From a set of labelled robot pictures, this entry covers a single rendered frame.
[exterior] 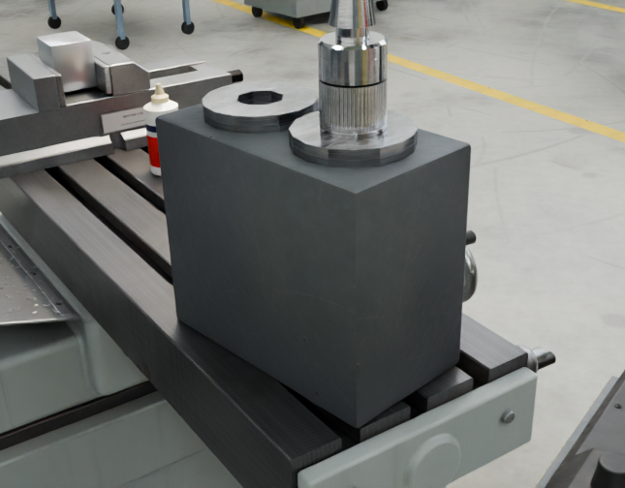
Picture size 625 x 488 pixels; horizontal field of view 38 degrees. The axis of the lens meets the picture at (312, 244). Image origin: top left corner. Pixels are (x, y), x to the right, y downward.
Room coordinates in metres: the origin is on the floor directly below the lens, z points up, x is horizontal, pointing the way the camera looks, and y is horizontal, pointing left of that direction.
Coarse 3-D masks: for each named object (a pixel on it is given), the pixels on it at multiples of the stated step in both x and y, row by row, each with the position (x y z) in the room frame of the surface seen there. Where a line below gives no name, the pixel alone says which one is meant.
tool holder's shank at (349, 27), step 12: (336, 0) 0.60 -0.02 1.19; (348, 0) 0.59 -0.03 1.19; (360, 0) 0.59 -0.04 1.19; (372, 0) 0.60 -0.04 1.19; (336, 12) 0.59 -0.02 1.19; (348, 12) 0.59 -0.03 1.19; (360, 12) 0.59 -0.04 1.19; (372, 12) 0.60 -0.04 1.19; (336, 24) 0.59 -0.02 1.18; (348, 24) 0.59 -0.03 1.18; (360, 24) 0.59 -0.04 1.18; (372, 24) 0.60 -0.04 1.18; (336, 36) 0.60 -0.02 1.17; (348, 36) 0.59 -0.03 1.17; (360, 36) 0.59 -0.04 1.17
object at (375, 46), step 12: (324, 36) 0.61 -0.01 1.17; (372, 36) 0.61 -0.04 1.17; (384, 36) 0.61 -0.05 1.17; (324, 48) 0.59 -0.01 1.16; (336, 48) 0.58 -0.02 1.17; (348, 48) 0.58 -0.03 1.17; (360, 48) 0.58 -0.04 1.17; (372, 48) 0.58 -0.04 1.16; (384, 48) 0.59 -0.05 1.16; (336, 60) 0.58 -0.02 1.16; (348, 60) 0.58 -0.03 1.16; (360, 60) 0.58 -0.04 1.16
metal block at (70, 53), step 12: (48, 36) 1.16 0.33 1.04; (60, 36) 1.15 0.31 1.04; (72, 36) 1.15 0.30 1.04; (48, 48) 1.11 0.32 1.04; (60, 48) 1.11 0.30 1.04; (72, 48) 1.12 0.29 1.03; (84, 48) 1.13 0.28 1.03; (48, 60) 1.12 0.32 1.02; (60, 60) 1.11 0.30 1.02; (72, 60) 1.12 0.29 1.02; (84, 60) 1.13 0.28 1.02; (60, 72) 1.11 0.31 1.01; (72, 72) 1.12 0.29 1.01; (84, 72) 1.12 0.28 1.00; (72, 84) 1.12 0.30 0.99; (84, 84) 1.12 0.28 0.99; (96, 84) 1.13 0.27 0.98
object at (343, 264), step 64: (192, 128) 0.65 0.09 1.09; (256, 128) 0.63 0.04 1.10; (192, 192) 0.65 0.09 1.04; (256, 192) 0.59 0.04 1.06; (320, 192) 0.54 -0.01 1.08; (384, 192) 0.54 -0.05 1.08; (448, 192) 0.58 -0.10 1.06; (192, 256) 0.65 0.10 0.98; (256, 256) 0.59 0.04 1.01; (320, 256) 0.54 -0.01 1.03; (384, 256) 0.54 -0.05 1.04; (448, 256) 0.59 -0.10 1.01; (192, 320) 0.66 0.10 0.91; (256, 320) 0.60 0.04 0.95; (320, 320) 0.55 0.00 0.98; (384, 320) 0.54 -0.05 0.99; (448, 320) 0.59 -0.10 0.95; (320, 384) 0.55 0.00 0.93; (384, 384) 0.54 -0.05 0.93
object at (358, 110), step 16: (320, 64) 0.60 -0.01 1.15; (336, 64) 0.58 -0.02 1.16; (352, 64) 0.58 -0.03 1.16; (368, 64) 0.58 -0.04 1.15; (384, 64) 0.59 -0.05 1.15; (320, 80) 0.60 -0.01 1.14; (336, 80) 0.58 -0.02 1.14; (352, 80) 0.58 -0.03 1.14; (368, 80) 0.58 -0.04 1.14; (384, 80) 0.60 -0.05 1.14; (320, 96) 0.60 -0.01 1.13; (336, 96) 0.58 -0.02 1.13; (352, 96) 0.58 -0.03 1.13; (368, 96) 0.58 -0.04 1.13; (384, 96) 0.59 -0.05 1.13; (320, 112) 0.60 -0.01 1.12; (336, 112) 0.58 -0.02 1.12; (352, 112) 0.58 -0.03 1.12; (368, 112) 0.58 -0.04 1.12; (384, 112) 0.59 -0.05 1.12; (320, 128) 0.60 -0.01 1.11; (336, 128) 0.58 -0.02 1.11; (352, 128) 0.58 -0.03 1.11; (368, 128) 0.58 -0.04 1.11; (384, 128) 0.59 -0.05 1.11
